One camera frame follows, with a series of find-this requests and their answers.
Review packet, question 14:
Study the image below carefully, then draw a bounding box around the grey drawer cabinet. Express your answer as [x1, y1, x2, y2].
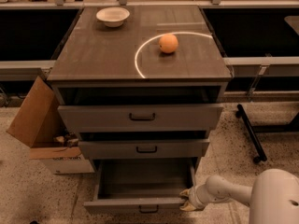
[47, 5, 234, 181]

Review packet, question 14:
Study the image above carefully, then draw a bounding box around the grey bottom drawer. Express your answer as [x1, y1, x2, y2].
[84, 158, 195, 214]

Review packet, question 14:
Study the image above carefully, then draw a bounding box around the open cardboard box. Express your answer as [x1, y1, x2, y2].
[7, 77, 94, 175]

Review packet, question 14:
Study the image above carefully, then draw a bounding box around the white bowl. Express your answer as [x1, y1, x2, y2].
[96, 7, 130, 28]

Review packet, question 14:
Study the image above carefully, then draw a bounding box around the orange fruit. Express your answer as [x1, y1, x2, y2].
[159, 34, 178, 54]

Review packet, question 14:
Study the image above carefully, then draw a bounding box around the grey middle drawer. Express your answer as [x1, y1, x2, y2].
[78, 139, 209, 160]

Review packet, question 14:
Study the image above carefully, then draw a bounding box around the grey drawer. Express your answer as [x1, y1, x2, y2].
[78, 139, 209, 160]
[84, 158, 195, 214]
[58, 104, 223, 133]

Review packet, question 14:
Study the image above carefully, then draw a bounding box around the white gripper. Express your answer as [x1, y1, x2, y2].
[179, 185, 218, 211]

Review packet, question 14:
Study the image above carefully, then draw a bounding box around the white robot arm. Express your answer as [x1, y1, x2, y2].
[179, 169, 299, 224]

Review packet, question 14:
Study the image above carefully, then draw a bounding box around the grey top drawer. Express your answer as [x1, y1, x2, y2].
[58, 104, 223, 133]

